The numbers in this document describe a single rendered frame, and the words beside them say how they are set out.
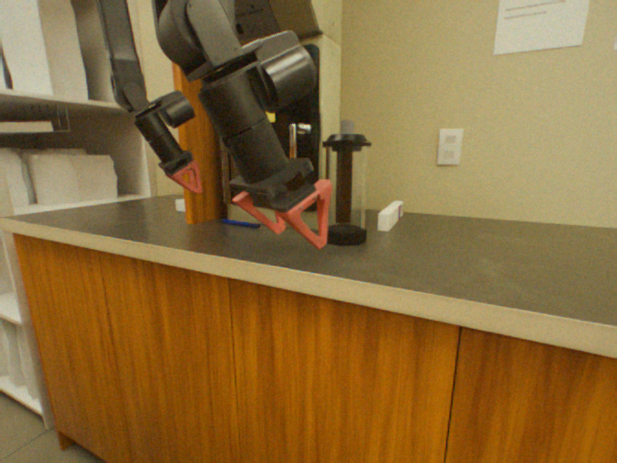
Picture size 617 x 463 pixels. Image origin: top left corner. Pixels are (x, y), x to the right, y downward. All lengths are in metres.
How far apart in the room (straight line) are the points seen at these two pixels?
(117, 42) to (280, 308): 0.63
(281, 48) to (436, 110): 0.88
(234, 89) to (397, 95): 0.95
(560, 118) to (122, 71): 1.13
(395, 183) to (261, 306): 0.74
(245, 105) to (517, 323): 0.44
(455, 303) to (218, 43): 0.43
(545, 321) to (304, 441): 0.53
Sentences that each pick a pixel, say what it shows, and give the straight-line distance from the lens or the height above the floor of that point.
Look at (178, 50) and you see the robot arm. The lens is 0.38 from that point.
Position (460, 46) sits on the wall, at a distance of 1.26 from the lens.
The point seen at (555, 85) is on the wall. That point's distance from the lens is 1.24.
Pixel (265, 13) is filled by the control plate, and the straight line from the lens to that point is 0.92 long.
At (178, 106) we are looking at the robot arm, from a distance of 0.87.
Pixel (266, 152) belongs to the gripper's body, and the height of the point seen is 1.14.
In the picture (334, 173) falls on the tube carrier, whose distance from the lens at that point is 0.73.
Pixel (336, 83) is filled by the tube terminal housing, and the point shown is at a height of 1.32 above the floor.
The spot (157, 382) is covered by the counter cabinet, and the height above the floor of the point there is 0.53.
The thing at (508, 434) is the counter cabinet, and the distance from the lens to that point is 0.67.
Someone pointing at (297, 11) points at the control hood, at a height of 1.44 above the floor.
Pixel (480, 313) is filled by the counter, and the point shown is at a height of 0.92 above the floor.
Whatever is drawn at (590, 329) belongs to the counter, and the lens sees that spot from 0.55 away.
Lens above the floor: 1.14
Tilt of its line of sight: 14 degrees down
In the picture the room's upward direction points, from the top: straight up
